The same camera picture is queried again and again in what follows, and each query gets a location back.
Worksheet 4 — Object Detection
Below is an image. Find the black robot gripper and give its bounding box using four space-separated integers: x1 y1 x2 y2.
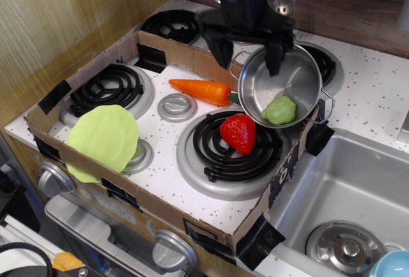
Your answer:
196 0 294 76

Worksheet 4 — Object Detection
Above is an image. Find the light green toy broccoli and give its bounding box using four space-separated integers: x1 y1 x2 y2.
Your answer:
261 96 297 125

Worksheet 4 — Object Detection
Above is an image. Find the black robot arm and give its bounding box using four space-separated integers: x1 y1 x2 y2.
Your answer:
196 0 295 75

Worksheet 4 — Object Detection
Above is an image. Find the orange toy carrot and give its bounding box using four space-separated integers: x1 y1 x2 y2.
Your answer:
168 79 232 106

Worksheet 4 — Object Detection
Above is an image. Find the small stainless steel pot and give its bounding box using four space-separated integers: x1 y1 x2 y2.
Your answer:
236 45 336 129

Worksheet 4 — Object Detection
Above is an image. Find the brown cardboard fence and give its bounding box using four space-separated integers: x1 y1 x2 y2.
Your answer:
25 31 325 269

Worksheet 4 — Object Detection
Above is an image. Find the back left black burner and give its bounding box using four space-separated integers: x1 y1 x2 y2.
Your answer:
135 10 209 51

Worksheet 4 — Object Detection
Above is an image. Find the black burner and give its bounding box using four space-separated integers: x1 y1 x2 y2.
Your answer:
176 109 291 201
298 42 344 97
60 63 154 128
135 10 209 51

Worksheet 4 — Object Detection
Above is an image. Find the red toy strawberry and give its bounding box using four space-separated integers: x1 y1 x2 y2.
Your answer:
219 113 256 155

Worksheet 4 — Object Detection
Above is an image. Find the back right black burner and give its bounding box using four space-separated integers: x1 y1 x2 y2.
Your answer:
298 42 344 97

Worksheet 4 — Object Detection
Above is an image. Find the centre grey stove knob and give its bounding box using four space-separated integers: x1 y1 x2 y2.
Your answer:
157 93 198 123

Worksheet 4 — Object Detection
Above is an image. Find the grey stove knob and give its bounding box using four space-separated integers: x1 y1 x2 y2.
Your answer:
157 93 198 123
121 139 154 175

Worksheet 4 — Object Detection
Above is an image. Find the front right black burner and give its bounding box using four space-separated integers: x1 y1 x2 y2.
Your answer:
176 109 291 201

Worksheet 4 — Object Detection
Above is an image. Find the front left black burner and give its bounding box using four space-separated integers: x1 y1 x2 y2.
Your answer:
60 63 154 128

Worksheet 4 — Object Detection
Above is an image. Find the front grey stove knob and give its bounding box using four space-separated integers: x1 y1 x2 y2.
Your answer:
121 139 154 175

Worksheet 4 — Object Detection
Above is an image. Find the light green toy plate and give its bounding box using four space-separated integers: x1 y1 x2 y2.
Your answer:
66 105 139 173

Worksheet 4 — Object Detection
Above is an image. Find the grey toy sink basin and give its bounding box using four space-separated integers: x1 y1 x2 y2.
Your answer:
270 129 408 276

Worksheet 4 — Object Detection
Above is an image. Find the right grey oven knob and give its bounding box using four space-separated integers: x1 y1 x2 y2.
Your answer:
152 228 198 273

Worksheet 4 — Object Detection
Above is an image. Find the grey oven knob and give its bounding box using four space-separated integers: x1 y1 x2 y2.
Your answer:
152 228 198 273
38 161 76 198

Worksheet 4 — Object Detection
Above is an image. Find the metal sink drain lid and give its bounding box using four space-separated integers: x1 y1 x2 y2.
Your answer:
304 221 388 276

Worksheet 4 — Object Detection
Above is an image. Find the left grey oven knob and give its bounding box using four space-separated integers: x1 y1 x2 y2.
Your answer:
38 161 76 198

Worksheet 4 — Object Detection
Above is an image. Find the light blue bowl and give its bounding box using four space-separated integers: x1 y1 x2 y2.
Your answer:
368 250 408 277

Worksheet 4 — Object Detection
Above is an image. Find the orange cloth piece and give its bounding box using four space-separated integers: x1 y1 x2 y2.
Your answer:
52 251 84 272

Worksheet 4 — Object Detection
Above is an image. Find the grey oven door handle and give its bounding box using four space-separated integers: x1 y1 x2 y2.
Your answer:
45 196 163 276

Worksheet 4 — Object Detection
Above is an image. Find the black cable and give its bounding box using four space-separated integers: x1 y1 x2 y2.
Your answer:
0 241 54 277

